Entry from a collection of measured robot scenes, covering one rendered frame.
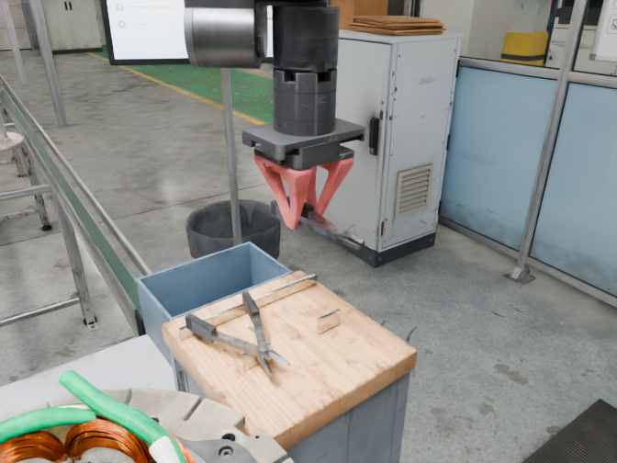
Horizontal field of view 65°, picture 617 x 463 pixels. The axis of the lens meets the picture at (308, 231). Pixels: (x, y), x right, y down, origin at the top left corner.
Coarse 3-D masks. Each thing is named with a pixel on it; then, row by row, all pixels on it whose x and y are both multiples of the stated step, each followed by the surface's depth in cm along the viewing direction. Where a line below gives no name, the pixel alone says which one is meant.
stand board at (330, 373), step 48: (192, 336) 51; (240, 336) 51; (288, 336) 51; (336, 336) 51; (384, 336) 51; (240, 384) 45; (288, 384) 45; (336, 384) 45; (384, 384) 47; (288, 432) 40
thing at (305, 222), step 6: (300, 216) 49; (300, 222) 48; (306, 222) 47; (312, 222) 47; (318, 222) 47; (312, 228) 47; (318, 228) 46; (324, 228) 46; (324, 234) 46; (330, 234) 46
